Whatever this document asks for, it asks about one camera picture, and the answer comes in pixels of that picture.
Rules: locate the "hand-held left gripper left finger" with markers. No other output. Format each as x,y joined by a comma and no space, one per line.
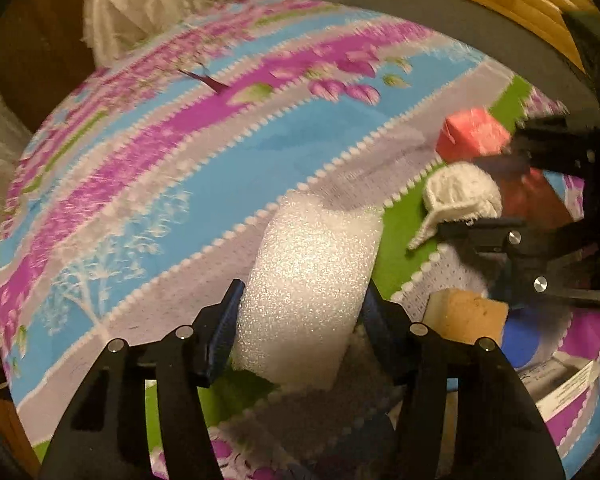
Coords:
222,335

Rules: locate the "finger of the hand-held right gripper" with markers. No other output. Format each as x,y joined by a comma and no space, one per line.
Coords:
550,147
485,235

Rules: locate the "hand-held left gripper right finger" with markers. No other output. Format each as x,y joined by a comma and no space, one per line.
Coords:
382,330

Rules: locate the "white knitted cloth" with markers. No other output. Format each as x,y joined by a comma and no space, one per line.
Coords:
460,195

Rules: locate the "tan and white sponge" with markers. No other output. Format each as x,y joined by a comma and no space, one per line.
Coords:
470,312

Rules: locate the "red cardboard box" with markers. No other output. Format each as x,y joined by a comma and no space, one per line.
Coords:
470,132

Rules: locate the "white foam sheet roll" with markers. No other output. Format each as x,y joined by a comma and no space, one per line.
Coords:
305,285

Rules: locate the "dark red packet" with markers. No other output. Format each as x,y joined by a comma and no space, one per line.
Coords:
535,200

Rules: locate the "blue round lid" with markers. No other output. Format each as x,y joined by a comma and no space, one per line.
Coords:
527,342

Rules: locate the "floral striped blanket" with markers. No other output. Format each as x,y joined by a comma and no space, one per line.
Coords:
155,185

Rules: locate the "striped cloth covered rack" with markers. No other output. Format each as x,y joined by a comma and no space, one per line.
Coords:
0,160

